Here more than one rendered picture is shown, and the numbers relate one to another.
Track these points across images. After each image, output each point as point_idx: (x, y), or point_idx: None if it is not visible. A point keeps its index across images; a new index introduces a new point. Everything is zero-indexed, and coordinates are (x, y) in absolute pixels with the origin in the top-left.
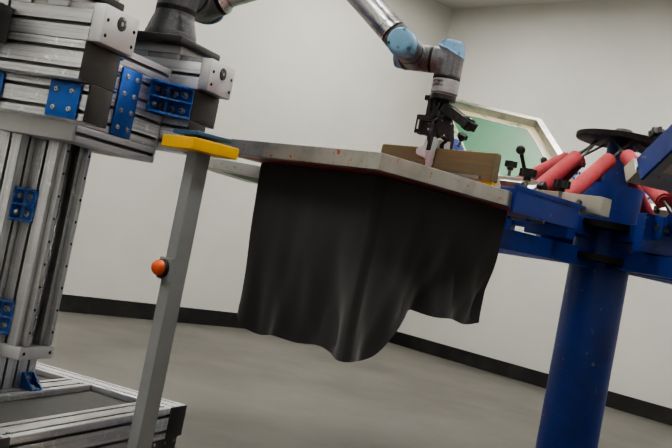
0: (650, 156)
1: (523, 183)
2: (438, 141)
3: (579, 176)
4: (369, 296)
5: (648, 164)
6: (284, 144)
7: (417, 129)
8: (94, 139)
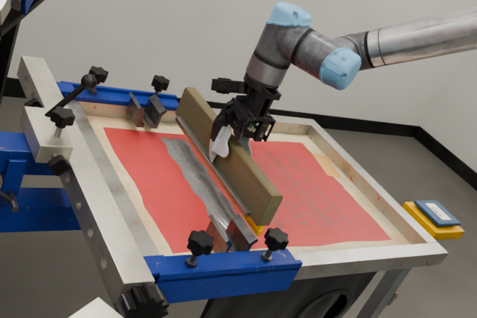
0: None
1: (152, 96)
2: (231, 132)
3: None
4: None
5: None
6: (379, 184)
7: (265, 135)
8: None
